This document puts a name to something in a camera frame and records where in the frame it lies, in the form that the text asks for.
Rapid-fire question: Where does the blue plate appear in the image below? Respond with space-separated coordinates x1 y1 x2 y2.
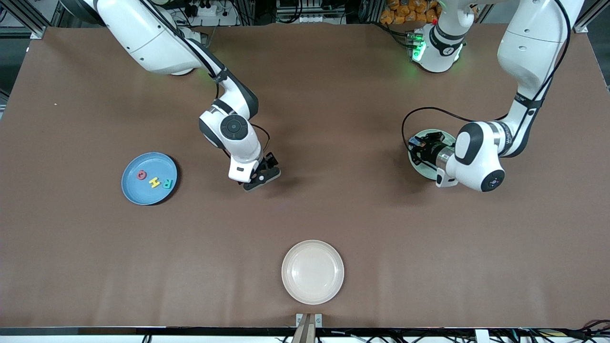
121 152 178 206

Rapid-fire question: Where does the black and white equipment rack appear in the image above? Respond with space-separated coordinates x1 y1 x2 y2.
275 0 346 24

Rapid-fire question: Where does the cream plate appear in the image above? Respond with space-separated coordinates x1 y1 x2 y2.
281 240 345 305

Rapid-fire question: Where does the black cable bundle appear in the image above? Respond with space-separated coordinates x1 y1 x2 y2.
517 320 610 343

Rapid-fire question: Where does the white power strip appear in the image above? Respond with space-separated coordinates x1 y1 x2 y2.
191 0 239 27

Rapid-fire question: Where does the orange packets pile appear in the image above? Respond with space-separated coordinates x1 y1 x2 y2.
380 0 441 25

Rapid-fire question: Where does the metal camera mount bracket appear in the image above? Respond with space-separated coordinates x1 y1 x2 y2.
295 313 323 343

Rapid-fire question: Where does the green plate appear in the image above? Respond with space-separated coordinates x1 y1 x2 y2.
408 128 457 181

